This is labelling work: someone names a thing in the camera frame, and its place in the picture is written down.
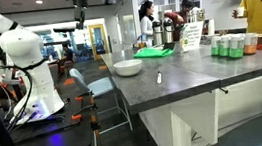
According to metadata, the woman in white top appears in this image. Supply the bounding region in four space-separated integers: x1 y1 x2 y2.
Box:
136 0 160 48

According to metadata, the orange handled clamp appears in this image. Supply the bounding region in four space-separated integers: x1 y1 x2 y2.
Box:
73 90 95 103
70 102 100 123

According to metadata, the person in maroon top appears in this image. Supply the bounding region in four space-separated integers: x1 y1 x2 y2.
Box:
162 0 199 43

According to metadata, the seated person in dark clothes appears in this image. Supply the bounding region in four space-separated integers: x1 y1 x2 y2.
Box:
60 42 75 65

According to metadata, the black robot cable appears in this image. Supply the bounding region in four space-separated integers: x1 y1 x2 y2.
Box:
0 46 56 132

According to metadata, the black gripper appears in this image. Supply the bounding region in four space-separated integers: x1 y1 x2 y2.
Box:
72 0 93 31

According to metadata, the white marker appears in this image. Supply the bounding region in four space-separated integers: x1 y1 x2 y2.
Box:
155 70 164 86

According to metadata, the grey stool seat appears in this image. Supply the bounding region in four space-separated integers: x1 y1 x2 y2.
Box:
208 113 262 146

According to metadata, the white printed sign card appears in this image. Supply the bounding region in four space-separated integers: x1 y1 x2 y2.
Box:
176 20 208 54

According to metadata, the yellow framed door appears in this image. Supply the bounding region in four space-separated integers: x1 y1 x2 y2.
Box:
87 23 111 62

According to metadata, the white island cabinet base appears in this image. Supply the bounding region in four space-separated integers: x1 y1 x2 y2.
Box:
135 70 262 146

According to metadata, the black knob under counter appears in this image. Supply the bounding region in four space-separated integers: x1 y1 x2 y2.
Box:
218 85 230 96

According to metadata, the person's right hand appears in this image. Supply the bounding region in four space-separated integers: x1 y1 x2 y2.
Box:
230 8 240 20

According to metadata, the steel thermos carafe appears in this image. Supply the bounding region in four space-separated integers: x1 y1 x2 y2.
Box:
150 19 166 47
161 17 177 46

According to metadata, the orange plastic jar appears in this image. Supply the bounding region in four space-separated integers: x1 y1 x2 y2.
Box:
241 32 262 56

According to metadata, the white bowl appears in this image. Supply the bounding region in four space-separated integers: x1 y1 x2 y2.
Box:
113 57 145 79

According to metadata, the small white cup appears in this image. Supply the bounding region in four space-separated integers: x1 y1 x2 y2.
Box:
235 6 247 19

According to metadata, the green and white can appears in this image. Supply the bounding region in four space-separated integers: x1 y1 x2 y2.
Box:
226 34 248 61
216 34 235 59
208 35 223 57

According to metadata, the light blue chair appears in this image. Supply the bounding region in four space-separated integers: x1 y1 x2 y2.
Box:
68 62 136 146

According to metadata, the green cloth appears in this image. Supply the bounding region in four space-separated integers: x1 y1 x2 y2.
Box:
131 44 175 62

